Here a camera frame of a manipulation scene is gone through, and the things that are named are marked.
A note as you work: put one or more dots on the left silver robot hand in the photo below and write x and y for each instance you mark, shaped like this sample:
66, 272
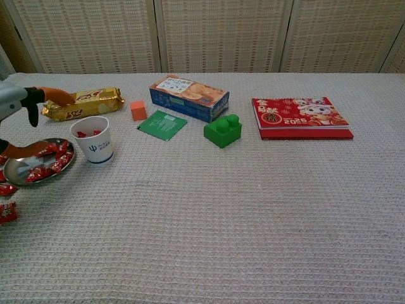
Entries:
12, 98

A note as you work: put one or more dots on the red candy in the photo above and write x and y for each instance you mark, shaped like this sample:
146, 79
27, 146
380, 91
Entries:
66, 160
8, 190
48, 150
57, 168
81, 134
38, 174
62, 149
95, 132
8, 212

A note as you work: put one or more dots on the round steel plate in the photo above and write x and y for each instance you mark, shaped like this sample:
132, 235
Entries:
19, 171

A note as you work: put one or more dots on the white paper cup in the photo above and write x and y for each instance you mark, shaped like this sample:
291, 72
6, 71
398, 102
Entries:
95, 149

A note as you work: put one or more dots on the brown wooden screen panel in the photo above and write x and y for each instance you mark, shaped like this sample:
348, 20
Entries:
12, 47

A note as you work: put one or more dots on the gold biscuit packet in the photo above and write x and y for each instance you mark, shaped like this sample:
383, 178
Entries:
95, 103

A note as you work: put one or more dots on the woven folding screen panel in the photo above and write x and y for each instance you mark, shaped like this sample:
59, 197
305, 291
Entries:
91, 35
221, 35
397, 60
338, 35

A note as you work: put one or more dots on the orange cube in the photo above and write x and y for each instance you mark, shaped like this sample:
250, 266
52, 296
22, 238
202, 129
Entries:
139, 111

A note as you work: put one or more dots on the green foil sachet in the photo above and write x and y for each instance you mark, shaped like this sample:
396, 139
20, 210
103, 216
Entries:
161, 125

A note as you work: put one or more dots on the blue orange cookie box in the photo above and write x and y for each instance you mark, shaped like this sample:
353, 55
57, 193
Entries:
186, 98

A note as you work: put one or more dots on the green building block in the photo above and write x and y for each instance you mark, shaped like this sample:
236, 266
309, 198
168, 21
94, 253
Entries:
221, 133

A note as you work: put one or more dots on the white woven tablecloth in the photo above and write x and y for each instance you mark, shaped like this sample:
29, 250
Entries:
221, 221

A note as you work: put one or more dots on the red 2026 desk calendar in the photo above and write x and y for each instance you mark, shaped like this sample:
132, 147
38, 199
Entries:
297, 117

